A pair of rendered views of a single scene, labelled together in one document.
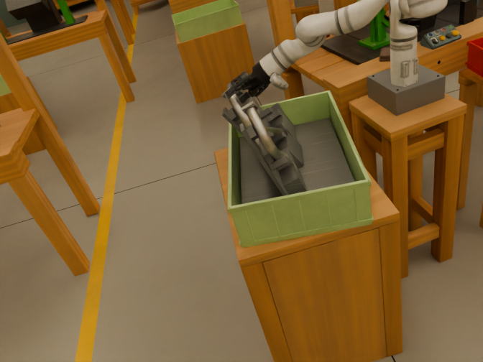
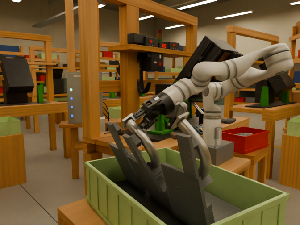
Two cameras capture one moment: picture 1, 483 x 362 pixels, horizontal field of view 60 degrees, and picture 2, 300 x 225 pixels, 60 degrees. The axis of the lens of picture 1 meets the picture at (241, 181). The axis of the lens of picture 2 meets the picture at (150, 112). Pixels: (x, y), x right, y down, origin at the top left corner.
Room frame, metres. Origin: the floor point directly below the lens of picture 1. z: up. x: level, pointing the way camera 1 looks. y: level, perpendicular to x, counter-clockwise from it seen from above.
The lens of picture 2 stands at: (0.63, 0.45, 1.30)
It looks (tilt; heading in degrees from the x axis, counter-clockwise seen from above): 8 degrees down; 318
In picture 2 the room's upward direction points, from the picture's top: straight up
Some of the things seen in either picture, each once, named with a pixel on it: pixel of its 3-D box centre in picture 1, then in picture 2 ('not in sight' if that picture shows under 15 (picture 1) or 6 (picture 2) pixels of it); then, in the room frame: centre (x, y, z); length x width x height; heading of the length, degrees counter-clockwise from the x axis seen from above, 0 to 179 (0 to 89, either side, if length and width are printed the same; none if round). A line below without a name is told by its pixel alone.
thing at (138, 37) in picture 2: not in sight; (137, 39); (2.26, -0.87, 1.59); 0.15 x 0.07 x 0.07; 100
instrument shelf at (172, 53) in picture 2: not in sight; (155, 52); (2.35, -1.15, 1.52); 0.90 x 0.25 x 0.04; 100
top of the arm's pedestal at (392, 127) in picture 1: (403, 107); (210, 164); (1.43, -0.71, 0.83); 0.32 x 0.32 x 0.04; 7
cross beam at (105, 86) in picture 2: not in sight; (145, 85); (2.46, -1.13, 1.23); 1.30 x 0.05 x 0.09; 100
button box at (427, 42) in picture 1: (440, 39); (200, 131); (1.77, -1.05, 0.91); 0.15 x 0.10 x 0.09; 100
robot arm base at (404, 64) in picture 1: (403, 59); (211, 128); (1.43, -0.71, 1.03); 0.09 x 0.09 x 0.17; 10
